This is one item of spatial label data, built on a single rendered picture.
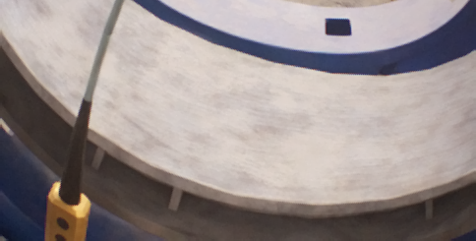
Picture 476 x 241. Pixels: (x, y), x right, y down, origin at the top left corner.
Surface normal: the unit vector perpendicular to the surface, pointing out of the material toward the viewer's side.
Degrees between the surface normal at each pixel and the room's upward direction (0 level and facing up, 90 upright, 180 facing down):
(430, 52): 90
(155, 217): 5
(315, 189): 15
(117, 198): 5
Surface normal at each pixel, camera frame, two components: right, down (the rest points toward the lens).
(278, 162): 0.11, -0.89
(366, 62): -0.13, 0.44
